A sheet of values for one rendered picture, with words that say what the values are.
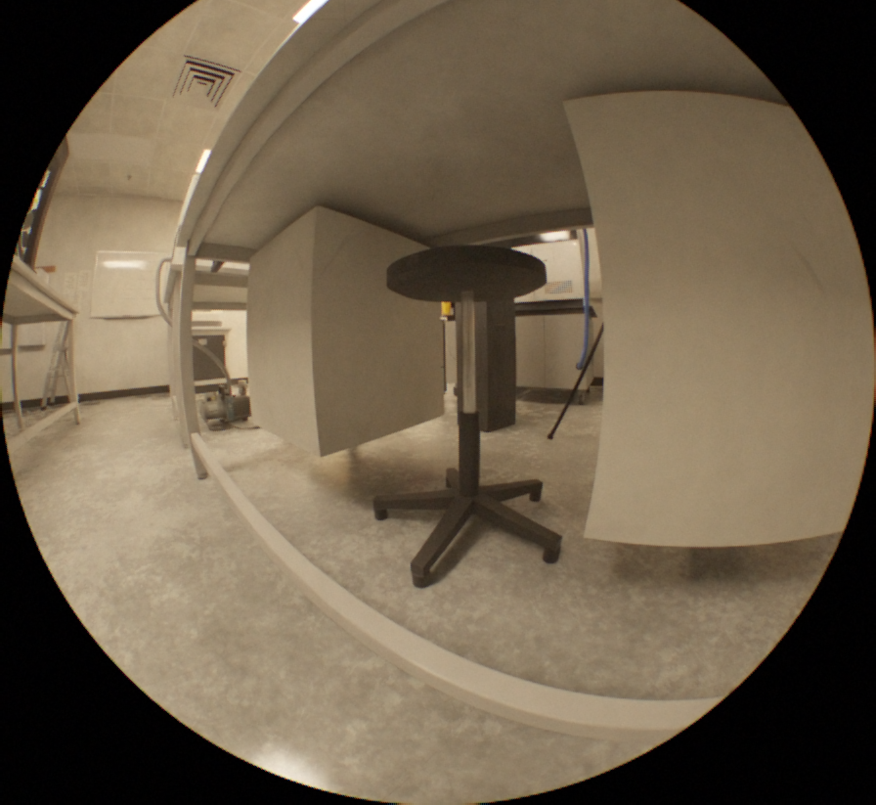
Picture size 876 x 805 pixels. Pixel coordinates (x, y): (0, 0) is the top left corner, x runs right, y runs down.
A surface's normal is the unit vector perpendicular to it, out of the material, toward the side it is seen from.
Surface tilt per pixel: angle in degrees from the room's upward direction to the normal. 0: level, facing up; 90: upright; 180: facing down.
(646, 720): 0
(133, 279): 90
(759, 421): 90
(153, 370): 90
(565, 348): 90
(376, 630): 0
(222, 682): 0
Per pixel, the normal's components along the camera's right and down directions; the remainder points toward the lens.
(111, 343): 0.82, 0.02
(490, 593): -0.02, -1.00
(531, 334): -0.57, 0.07
